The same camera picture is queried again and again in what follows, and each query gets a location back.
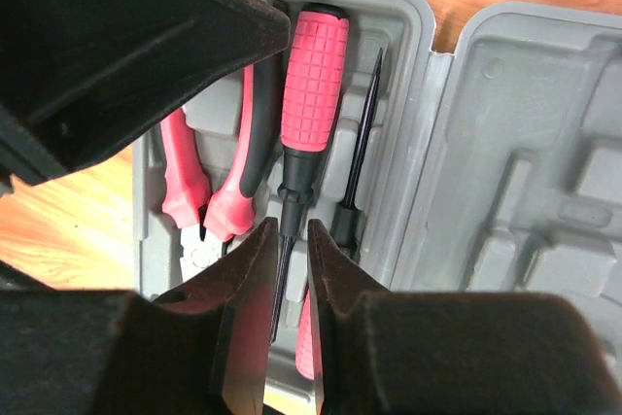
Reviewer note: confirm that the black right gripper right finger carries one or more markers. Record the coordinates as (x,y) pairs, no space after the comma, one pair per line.
(380,352)

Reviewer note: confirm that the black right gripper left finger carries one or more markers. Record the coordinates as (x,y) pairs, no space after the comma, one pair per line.
(200,348)

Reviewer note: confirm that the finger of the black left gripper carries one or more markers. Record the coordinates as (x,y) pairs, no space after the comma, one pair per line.
(82,79)

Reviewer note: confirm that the pink handled pliers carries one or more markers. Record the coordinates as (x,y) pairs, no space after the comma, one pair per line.
(217,148)

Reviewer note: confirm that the pink black screwdriver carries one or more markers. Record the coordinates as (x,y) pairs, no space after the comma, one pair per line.
(312,88)
(345,218)

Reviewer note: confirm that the grey plastic tool case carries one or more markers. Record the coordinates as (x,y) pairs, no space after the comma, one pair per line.
(493,169)

